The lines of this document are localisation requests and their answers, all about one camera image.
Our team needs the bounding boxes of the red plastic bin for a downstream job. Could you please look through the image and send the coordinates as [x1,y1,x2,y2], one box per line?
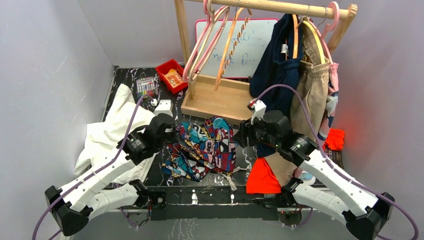
[155,59,188,95]

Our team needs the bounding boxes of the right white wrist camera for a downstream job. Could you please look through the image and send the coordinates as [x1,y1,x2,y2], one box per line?
[247,99,267,125]

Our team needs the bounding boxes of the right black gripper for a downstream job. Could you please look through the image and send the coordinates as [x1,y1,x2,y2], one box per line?
[230,113,280,149]

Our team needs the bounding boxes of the small red cloth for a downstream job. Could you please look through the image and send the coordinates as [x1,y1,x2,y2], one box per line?
[324,128,345,151]

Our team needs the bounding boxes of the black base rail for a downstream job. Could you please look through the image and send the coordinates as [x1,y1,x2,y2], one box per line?
[149,186,305,225]

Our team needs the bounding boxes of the orange hanger with navy shorts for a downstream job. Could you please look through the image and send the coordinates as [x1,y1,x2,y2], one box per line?
[289,14,299,59]

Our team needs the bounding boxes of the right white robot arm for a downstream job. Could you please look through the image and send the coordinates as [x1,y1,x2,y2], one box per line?
[233,110,394,240]

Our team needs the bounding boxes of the comic print shorts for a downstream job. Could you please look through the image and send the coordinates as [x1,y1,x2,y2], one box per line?
[161,116,238,182]

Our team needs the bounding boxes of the pink plastic hanger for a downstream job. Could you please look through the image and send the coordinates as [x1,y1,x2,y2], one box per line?
[182,0,230,84]

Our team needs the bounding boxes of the beige shorts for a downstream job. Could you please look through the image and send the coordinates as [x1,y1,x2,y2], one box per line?
[264,31,331,187]

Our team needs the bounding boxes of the beige plastic hanger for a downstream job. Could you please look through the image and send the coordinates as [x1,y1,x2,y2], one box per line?
[188,4,231,83]

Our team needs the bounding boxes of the marker pen pack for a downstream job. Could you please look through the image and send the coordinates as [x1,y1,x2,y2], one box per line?
[135,77,158,99]

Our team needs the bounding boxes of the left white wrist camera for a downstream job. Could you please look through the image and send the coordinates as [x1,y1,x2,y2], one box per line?
[150,99,173,117]

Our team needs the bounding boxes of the navy blue shorts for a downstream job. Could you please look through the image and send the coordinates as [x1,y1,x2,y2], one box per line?
[249,14,304,158]

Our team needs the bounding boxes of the yellow hanger with beige shorts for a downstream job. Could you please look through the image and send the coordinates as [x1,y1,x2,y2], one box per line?
[300,17,327,65]

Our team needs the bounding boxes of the orange wooden hanger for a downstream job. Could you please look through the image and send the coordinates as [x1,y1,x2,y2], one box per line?
[214,7,252,91]

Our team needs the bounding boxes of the white cloth garment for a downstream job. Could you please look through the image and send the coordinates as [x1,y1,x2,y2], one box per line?
[74,84,156,185]

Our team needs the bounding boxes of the orange shorts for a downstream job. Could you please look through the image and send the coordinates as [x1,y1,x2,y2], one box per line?
[246,157,281,194]

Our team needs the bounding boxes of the wooden clothes rack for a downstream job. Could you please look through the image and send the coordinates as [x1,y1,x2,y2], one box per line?
[181,0,358,124]

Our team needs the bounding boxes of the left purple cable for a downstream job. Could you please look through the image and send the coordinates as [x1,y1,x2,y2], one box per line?
[32,93,156,240]

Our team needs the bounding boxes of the pink framed whiteboard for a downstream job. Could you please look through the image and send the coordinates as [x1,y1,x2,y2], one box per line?
[201,18,278,79]

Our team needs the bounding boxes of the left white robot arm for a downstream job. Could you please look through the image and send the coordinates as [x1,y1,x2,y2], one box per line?
[44,113,178,237]

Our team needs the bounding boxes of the pink hanger far right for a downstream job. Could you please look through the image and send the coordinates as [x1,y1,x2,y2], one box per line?
[309,1,340,64]

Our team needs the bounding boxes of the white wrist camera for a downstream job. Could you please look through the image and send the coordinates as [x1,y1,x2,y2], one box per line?
[247,99,267,125]
[150,99,173,117]

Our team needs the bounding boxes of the orange card box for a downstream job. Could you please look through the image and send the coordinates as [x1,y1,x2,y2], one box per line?
[164,69,184,89]

